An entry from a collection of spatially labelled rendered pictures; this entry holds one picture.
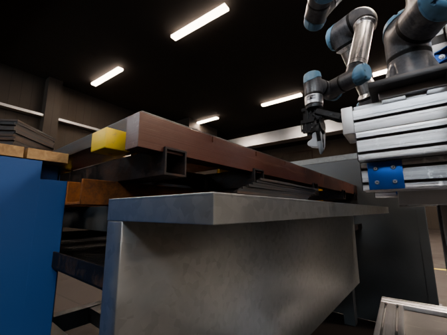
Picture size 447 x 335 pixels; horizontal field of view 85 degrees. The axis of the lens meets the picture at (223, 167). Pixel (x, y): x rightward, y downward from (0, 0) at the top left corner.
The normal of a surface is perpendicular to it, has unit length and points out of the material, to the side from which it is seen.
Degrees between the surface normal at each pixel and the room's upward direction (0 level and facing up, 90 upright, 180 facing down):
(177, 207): 90
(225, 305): 90
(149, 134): 90
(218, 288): 90
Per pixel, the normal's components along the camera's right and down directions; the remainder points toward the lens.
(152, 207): -0.64, -0.14
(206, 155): 0.77, -0.11
